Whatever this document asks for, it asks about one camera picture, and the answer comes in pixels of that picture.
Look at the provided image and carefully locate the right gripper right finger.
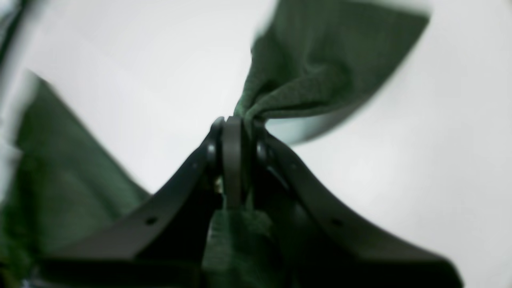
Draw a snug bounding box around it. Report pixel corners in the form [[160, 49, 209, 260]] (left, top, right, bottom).
[[252, 121, 463, 288]]

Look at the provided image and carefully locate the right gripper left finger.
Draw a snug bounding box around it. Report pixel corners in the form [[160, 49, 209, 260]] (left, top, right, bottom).
[[36, 116, 244, 288]]

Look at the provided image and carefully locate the green long-sleeve T-shirt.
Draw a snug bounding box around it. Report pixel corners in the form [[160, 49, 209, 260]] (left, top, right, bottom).
[[1, 0, 428, 288]]

